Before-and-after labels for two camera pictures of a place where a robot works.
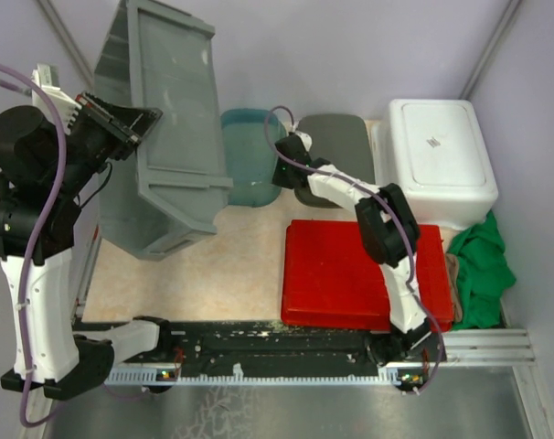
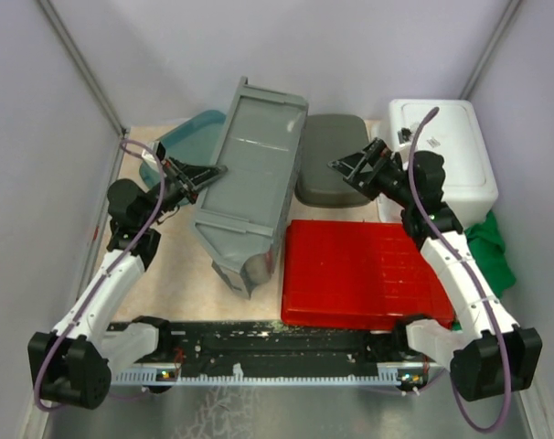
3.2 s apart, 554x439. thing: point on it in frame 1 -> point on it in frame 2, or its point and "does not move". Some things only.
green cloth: (484, 272) does not move
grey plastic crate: (165, 196) -> (242, 214)
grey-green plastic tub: (343, 140) does not move
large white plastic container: (434, 150) does not move
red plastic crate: (330, 283) does not move
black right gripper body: (282, 174) -> (388, 179)
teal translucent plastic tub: (250, 156) -> (197, 141)
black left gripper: (124, 126) -> (192, 176)
